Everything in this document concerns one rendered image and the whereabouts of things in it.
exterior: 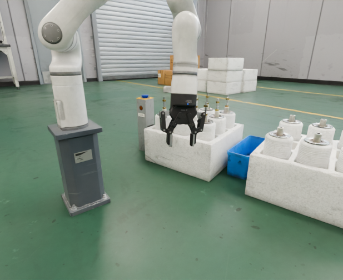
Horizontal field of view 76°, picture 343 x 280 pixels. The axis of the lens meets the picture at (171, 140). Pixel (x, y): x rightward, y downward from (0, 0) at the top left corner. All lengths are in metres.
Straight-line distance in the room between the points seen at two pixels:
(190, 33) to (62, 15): 0.35
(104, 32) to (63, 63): 5.34
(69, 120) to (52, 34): 0.25
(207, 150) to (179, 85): 0.42
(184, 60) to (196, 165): 0.54
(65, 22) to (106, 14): 5.46
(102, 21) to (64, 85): 5.39
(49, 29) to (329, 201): 0.99
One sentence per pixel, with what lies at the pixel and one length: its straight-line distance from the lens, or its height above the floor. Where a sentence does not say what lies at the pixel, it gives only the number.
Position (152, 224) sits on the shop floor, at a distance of 0.79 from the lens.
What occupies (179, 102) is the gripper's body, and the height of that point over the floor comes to 0.41.
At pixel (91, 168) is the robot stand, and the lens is 0.83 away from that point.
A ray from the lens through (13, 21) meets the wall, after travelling 5.77.
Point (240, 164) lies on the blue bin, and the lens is 1.05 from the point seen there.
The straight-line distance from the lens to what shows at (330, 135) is 1.11.
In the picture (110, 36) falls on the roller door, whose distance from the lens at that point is 6.15.
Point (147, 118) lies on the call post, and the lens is 1.25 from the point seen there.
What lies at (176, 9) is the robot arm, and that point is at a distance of 0.69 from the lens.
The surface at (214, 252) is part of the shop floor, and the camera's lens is 0.72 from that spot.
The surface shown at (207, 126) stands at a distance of 0.97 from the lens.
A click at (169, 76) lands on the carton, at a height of 0.18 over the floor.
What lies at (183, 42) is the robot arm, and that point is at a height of 0.56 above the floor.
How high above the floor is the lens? 0.52
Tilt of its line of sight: 20 degrees down
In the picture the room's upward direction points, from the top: straight up
